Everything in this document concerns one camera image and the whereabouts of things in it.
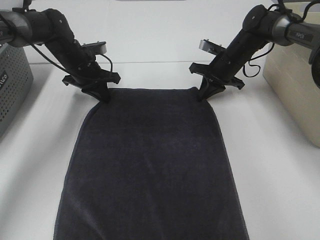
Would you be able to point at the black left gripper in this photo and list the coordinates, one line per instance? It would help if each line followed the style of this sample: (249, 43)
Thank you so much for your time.
(83, 67)

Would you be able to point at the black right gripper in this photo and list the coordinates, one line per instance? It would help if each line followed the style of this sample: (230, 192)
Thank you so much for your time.
(221, 71)

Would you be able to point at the dark navy towel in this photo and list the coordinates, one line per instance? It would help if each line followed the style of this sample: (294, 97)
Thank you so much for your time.
(150, 165)

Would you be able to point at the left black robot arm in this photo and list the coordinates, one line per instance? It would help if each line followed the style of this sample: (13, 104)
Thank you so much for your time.
(23, 27)

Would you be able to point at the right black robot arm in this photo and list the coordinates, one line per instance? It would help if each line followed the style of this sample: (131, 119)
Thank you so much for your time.
(260, 27)

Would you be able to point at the beige storage bin grey rim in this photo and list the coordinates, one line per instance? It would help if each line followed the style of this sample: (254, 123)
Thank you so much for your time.
(292, 68)

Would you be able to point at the grey perforated plastic basket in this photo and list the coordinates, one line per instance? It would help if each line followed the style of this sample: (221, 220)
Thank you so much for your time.
(16, 79)

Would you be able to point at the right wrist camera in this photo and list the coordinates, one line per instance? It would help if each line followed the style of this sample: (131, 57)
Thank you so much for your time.
(210, 47)

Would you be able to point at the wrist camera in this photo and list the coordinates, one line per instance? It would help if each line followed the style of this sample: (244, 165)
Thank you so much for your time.
(210, 47)
(96, 48)

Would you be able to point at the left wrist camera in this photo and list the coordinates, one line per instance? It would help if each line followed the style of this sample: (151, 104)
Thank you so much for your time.
(96, 48)

